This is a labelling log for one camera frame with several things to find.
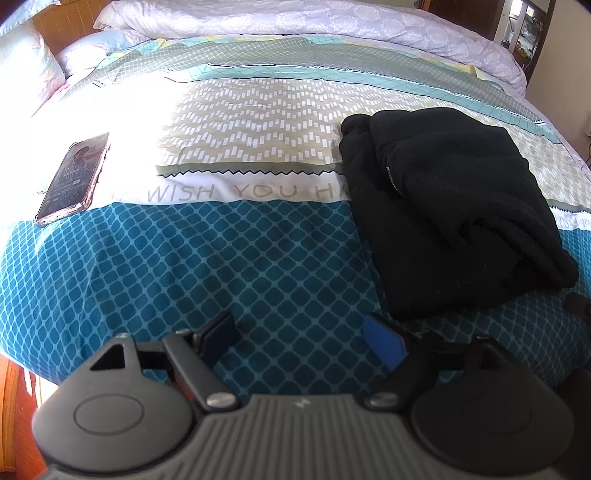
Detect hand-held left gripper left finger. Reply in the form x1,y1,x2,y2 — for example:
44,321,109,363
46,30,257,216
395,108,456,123
89,309,242,412

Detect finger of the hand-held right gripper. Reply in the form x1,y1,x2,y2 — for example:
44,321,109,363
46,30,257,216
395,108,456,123
564,292,591,320

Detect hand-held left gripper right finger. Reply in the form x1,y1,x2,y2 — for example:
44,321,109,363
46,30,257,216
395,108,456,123
362,312,509,412

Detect black fleece pants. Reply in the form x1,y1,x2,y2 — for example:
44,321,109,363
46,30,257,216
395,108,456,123
338,108,580,322

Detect patterned teal bed sheet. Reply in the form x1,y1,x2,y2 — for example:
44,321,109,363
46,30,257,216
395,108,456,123
0,36,591,409

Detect smartphone in pink case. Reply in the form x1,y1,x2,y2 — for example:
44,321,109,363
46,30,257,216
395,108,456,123
35,131,112,229

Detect display shelf with trinkets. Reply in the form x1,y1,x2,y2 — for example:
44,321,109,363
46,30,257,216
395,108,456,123
500,0,556,70

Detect lavender floral quilt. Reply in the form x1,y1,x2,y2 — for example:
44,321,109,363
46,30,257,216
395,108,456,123
59,0,528,99

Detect pastel floral pillow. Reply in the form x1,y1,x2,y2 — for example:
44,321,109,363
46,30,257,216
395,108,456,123
0,13,69,118

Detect wooden headboard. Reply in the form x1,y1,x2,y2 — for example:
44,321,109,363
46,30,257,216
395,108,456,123
27,0,114,54

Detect wooden bed frame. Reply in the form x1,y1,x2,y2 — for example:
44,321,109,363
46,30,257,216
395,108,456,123
0,356,62,446

